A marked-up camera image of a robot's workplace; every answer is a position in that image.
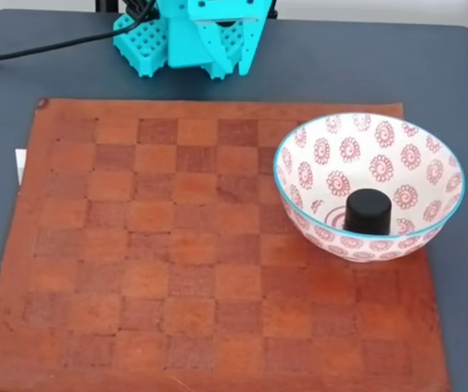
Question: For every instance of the brown leather chessboard mat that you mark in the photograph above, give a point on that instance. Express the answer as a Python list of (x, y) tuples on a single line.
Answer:
[(197, 286)]

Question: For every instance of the black clamp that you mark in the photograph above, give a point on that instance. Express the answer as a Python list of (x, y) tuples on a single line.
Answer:
[(273, 8), (106, 5)]

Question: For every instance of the black cylinder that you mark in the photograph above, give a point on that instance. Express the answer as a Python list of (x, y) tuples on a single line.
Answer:
[(366, 212)]

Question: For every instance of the white paper piece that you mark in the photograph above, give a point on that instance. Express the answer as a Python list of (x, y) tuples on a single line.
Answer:
[(20, 165)]

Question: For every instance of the white bowl with red flowers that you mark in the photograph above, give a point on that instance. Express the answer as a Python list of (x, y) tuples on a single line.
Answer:
[(364, 155)]

